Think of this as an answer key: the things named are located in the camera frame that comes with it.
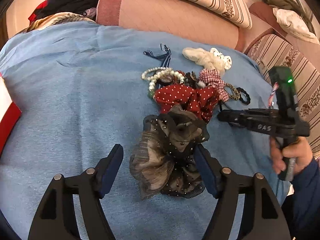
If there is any black thick hair tie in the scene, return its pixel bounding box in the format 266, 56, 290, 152
236, 87, 252, 106

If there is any red white-dotted scrunchie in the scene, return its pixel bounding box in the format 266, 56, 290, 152
154, 85, 219, 123

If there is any grey black sheer scrunchie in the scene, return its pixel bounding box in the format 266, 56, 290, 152
129, 104, 209, 199

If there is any red box lid tray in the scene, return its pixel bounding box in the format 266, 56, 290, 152
0, 75, 22, 153

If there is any white pearl bead bracelet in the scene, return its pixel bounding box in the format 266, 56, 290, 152
141, 67, 186, 92

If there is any white black-dotted scrunchie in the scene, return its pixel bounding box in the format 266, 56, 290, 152
210, 48, 232, 71

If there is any person's right forearm blue sleeve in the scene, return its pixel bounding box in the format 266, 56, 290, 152
286, 159, 319, 239

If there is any person's right hand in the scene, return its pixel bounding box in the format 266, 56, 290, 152
270, 137, 313, 175

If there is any right striped floral cushion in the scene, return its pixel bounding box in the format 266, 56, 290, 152
247, 34, 319, 158

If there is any red white plaid scrunchie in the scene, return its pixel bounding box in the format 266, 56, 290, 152
199, 69, 229, 102

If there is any pale green sheer scrunchie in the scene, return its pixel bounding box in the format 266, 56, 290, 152
182, 47, 225, 76

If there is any white cloth on bolster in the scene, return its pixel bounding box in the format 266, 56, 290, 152
272, 7, 319, 44

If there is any dark beaded hair accessory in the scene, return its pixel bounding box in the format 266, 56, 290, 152
156, 71, 206, 89

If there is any dark olive cloth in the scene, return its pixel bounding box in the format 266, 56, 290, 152
262, 0, 305, 16

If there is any blue striped ribbon medal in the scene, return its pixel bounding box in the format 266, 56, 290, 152
143, 43, 172, 68

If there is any beige patterned cloth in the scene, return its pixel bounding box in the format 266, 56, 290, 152
19, 12, 95, 34

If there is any black and red clothes pile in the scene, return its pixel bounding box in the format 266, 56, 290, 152
28, 0, 99, 23

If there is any leopard print hair tie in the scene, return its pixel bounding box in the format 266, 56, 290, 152
226, 82, 241, 101

